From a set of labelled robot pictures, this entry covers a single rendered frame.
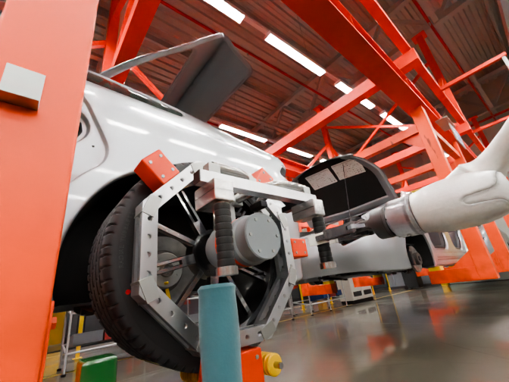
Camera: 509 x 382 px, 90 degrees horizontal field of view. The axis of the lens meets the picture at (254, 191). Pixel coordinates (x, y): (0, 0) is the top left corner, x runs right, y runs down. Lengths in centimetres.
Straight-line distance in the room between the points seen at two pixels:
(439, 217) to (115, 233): 74
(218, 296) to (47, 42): 68
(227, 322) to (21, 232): 41
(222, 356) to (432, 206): 51
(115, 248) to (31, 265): 23
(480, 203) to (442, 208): 6
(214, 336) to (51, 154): 49
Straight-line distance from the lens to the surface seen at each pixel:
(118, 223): 77
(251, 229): 67
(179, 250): 133
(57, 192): 60
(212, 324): 61
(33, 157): 63
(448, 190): 61
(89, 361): 42
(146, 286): 67
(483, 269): 413
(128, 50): 335
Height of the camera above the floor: 71
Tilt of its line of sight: 21 degrees up
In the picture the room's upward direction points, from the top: 7 degrees counter-clockwise
